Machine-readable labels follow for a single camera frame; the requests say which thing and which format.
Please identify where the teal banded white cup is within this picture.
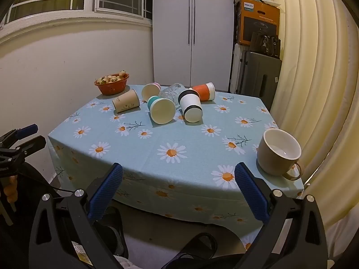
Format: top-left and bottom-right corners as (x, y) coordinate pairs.
(147, 95), (177, 125)

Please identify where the brown paper cup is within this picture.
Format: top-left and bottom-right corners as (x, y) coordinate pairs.
(112, 89), (141, 114)

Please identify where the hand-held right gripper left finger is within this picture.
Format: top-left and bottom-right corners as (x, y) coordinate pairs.
(29, 163), (123, 269)

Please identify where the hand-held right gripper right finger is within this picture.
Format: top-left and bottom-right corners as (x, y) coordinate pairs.
(234, 162), (329, 269)

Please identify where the pile of small round fruits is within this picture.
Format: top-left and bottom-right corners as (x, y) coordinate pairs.
(97, 70), (127, 85)

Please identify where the white wardrobe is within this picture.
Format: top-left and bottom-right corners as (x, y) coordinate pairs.
(153, 0), (235, 92)

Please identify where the beige ceramic mug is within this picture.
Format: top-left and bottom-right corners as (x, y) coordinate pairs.
(256, 128), (305, 180)

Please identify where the grey suitcase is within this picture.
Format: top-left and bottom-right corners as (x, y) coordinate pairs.
(241, 51), (282, 111)

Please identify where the red plastic basket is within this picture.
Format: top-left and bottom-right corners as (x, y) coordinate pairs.
(94, 73), (130, 96)

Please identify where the orange cardboard box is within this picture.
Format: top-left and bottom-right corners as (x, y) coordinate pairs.
(235, 0), (281, 47)

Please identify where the light blue daisy tablecloth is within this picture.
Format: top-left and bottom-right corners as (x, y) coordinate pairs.
(48, 84), (305, 251)

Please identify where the orange banded white cup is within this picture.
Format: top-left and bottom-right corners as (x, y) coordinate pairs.
(192, 82), (216, 102)

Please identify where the black handbag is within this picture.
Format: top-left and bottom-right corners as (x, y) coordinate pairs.
(249, 31), (281, 59)

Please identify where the white folded board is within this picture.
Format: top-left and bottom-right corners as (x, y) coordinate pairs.
(229, 43), (245, 93)

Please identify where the cream curtain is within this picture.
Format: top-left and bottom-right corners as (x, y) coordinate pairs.
(263, 0), (359, 260)

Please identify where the white framed window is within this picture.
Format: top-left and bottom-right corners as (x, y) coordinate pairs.
(0, 0), (153, 32)

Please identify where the black slipper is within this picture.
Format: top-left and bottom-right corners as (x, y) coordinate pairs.
(92, 207), (130, 259)
(161, 232), (218, 269)

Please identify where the pink banded white cup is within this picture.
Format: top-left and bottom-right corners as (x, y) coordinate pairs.
(141, 82), (161, 102)

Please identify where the person's left hand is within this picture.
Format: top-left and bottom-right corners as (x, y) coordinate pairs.
(4, 174), (18, 203)

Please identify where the black banded white cup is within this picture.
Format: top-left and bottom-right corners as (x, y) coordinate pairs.
(177, 89), (203, 123)

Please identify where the clear glass cup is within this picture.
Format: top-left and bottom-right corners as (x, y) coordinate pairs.
(158, 83), (186, 109)

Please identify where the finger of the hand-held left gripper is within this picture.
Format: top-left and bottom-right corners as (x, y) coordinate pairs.
(0, 124), (39, 147)
(0, 135), (47, 161)

